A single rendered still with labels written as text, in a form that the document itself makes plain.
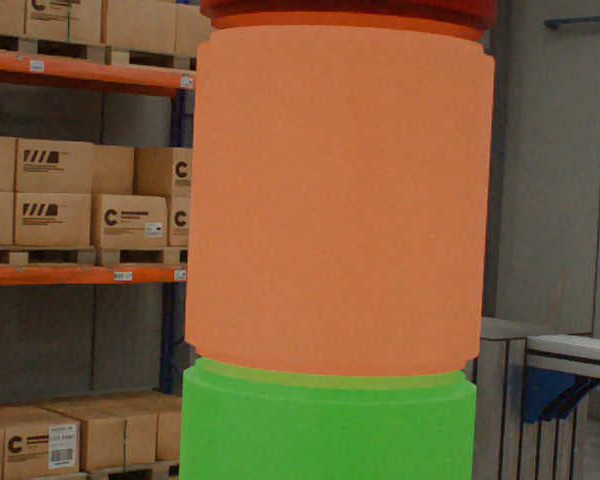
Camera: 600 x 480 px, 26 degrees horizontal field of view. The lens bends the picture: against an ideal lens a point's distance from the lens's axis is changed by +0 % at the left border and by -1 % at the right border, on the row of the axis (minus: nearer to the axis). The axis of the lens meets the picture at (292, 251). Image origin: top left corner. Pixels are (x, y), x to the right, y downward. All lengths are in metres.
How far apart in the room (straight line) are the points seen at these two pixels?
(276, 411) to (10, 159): 8.61
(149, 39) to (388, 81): 9.21
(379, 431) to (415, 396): 0.01
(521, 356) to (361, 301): 1.81
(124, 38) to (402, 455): 9.10
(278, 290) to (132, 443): 9.37
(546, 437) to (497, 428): 0.12
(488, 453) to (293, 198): 1.79
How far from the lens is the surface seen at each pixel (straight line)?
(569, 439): 2.14
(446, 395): 0.21
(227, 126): 0.20
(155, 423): 9.64
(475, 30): 0.21
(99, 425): 9.38
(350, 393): 0.20
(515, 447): 2.03
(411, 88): 0.20
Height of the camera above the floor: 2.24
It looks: 3 degrees down
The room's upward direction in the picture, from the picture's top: 3 degrees clockwise
